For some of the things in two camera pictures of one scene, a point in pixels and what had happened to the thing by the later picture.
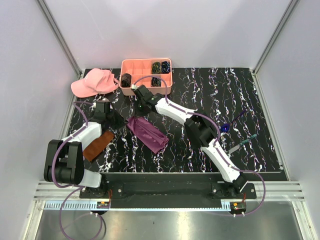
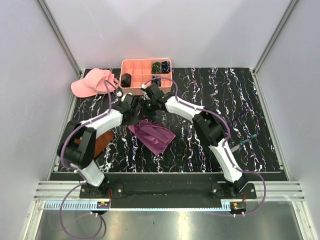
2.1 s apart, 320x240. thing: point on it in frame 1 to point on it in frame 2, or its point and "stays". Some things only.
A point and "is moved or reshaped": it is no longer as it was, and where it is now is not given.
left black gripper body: [110, 117] to [134, 119]
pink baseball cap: [98, 81] stays
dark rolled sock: [126, 80] stays
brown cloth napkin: [95, 147] stays
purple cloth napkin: [147, 133] is moved or reshaped
